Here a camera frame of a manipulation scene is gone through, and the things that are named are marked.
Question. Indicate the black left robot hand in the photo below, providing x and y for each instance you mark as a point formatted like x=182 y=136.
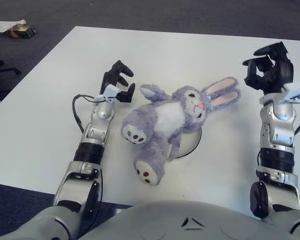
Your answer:
x=115 y=80

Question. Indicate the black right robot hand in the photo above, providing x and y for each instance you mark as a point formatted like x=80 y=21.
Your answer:
x=275 y=72

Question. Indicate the purple plush bunny doll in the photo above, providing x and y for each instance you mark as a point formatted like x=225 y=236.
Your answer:
x=165 y=117

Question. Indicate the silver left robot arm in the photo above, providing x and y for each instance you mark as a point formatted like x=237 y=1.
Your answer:
x=95 y=140

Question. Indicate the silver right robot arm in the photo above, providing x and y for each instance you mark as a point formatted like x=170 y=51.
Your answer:
x=277 y=130

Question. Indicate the white plate black rim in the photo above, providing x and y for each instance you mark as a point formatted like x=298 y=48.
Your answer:
x=191 y=142

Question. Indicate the black office chair base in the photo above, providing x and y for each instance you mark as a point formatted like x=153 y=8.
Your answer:
x=5 y=70

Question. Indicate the grey robot torso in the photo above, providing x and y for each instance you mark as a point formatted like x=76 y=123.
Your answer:
x=152 y=220

